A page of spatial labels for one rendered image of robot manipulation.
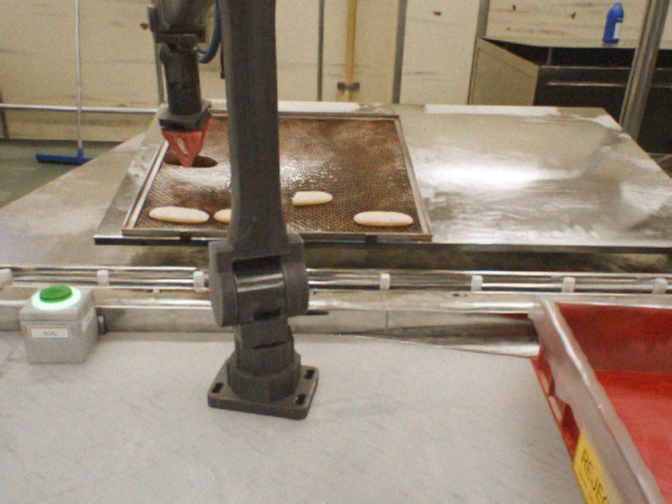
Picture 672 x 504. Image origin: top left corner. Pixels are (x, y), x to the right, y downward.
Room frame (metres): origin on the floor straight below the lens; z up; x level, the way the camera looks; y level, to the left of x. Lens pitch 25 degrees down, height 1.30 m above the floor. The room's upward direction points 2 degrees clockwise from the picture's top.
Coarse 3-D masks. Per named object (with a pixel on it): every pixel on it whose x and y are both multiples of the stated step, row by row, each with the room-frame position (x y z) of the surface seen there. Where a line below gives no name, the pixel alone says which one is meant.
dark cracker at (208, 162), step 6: (168, 156) 1.14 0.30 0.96; (174, 156) 1.14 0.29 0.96; (186, 156) 1.13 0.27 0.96; (198, 156) 1.14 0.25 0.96; (204, 156) 1.14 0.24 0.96; (168, 162) 1.12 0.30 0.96; (174, 162) 1.12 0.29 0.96; (180, 162) 1.12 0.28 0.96; (198, 162) 1.12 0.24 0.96; (204, 162) 1.12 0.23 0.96; (210, 162) 1.12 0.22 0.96; (216, 162) 1.13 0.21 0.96
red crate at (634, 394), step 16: (544, 368) 0.68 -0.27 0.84; (544, 384) 0.65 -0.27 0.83; (608, 384) 0.67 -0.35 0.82; (624, 384) 0.67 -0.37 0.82; (640, 384) 0.68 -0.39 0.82; (656, 384) 0.68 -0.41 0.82; (560, 400) 0.61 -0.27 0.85; (624, 400) 0.64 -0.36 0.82; (640, 400) 0.64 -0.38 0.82; (656, 400) 0.64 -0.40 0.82; (560, 416) 0.59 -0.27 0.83; (624, 416) 0.61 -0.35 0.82; (640, 416) 0.61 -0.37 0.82; (656, 416) 0.61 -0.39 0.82; (560, 432) 0.57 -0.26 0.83; (576, 432) 0.55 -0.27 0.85; (640, 432) 0.58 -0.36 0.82; (656, 432) 0.59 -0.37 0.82; (576, 448) 0.52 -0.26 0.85; (640, 448) 0.56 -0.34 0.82; (656, 448) 0.56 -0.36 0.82; (656, 464) 0.53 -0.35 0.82; (656, 480) 0.51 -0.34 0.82
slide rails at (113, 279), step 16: (496, 288) 0.88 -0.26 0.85; (512, 288) 0.88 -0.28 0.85; (528, 288) 0.88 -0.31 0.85; (544, 288) 0.88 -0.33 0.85; (560, 288) 0.88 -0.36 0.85; (576, 288) 0.89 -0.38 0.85; (592, 288) 0.89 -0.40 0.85; (608, 288) 0.89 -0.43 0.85; (624, 288) 0.89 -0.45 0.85; (640, 288) 0.89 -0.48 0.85
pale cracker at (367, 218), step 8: (360, 216) 1.01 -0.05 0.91; (368, 216) 1.01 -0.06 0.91; (376, 216) 1.01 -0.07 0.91; (384, 216) 1.01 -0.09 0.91; (392, 216) 1.01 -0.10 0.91; (400, 216) 1.02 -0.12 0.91; (408, 216) 1.02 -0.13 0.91; (368, 224) 1.00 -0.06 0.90; (376, 224) 1.00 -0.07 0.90; (384, 224) 1.00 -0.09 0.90; (392, 224) 1.00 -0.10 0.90; (400, 224) 1.00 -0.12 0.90; (408, 224) 1.01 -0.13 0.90
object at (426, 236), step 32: (224, 128) 1.37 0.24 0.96; (288, 128) 1.38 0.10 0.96; (352, 128) 1.40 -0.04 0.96; (384, 128) 1.40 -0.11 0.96; (160, 160) 1.20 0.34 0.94; (224, 160) 1.22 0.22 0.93; (288, 160) 1.23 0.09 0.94; (352, 160) 1.24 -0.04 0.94; (160, 192) 1.09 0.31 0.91; (416, 192) 1.12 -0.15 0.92; (128, 224) 0.97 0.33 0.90; (160, 224) 0.98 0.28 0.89; (192, 224) 0.98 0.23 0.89; (288, 224) 1.00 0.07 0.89; (320, 224) 1.00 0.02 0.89; (352, 224) 1.00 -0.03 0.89
